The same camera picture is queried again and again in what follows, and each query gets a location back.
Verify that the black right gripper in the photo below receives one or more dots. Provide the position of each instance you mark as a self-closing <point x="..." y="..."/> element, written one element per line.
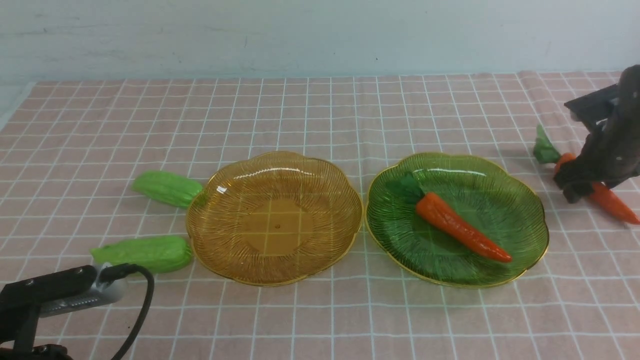
<point x="612" y="155"/>

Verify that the orange toy carrot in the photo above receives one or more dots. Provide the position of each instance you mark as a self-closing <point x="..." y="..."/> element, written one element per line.
<point x="434" y="210"/>
<point x="545" y="153"/>

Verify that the green toy gourd front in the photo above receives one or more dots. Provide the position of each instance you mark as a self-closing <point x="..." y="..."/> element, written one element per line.
<point x="158" y="254"/>

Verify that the green toy gourd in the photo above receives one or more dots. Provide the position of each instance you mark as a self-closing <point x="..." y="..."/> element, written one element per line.
<point x="158" y="254"/>
<point x="167" y="187"/>

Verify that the green ribbed plastic plate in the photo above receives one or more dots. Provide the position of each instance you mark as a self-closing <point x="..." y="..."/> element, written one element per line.
<point x="505" y="209"/>

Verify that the amber ribbed plastic plate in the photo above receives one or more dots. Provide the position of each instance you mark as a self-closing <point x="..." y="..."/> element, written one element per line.
<point x="274" y="219"/>

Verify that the green toy gourd back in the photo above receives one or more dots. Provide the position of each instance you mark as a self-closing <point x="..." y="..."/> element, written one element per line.
<point x="167" y="187"/>

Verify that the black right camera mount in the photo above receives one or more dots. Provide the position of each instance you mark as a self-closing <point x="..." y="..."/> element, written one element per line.
<point x="594" y="108"/>

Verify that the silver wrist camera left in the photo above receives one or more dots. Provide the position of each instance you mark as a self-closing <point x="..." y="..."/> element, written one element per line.
<point x="81" y="288"/>

